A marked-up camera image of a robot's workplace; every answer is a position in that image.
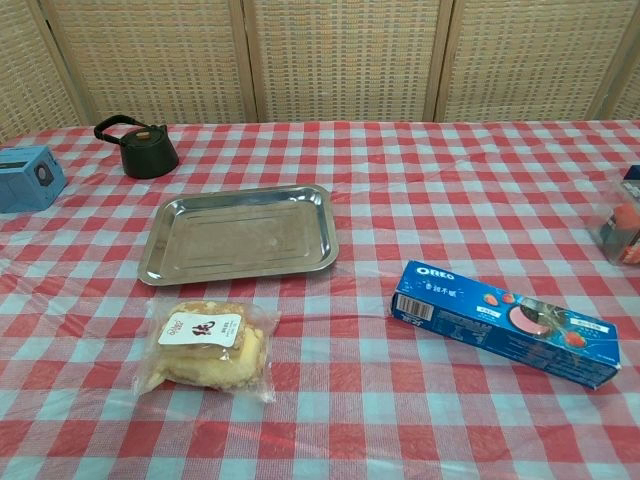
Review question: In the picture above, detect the bagged bread with white label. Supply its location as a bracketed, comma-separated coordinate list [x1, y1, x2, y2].
[135, 298, 282, 404]

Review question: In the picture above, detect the stainless steel rectangular tray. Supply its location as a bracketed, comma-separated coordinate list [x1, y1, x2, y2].
[137, 184, 340, 287]

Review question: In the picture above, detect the red white checkered tablecloth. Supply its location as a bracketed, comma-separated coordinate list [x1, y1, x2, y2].
[0, 118, 640, 480]

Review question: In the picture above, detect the woven bamboo folding screen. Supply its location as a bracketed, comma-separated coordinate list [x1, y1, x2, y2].
[0, 0, 640, 143]

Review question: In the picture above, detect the black cast iron teapot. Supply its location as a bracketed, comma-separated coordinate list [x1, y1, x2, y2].
[93, 114, 180, 180]

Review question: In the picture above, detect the blue Oreo cookie box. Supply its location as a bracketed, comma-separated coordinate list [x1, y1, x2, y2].
[388, 259, 623, 390]

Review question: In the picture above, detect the light blue cardboard box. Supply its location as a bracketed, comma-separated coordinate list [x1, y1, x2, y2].
[0, 145, 68, 215]

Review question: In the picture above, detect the clear plastic snack package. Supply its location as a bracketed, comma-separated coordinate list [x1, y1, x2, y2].
[586, 165, 640, 266]

